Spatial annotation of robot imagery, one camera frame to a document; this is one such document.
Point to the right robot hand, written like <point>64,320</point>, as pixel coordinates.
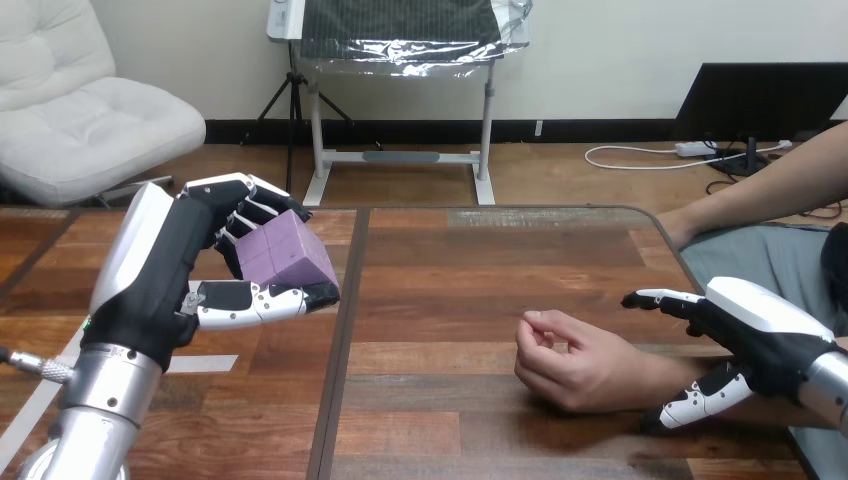
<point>762,338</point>

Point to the person's hand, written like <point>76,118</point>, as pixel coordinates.
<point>590,371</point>

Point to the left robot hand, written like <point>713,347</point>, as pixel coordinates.
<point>149,285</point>

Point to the purple block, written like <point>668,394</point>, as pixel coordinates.
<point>288,255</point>

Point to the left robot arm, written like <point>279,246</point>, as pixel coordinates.
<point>99,411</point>

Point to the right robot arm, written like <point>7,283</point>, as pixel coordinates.
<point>829,387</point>

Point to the person's body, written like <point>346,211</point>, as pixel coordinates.
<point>755,262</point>

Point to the white cushioned chair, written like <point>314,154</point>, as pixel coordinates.
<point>73,126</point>

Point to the white power strip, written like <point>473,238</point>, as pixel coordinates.
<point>694,149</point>

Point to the black tripod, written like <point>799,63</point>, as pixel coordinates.
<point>292,99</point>

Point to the dark screen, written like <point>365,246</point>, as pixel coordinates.
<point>762,93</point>

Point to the white desk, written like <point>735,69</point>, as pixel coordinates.
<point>397,158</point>

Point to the foil sheet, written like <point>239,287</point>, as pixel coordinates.
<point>411,53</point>

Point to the dark ribbed mat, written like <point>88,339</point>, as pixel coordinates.
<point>397,23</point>

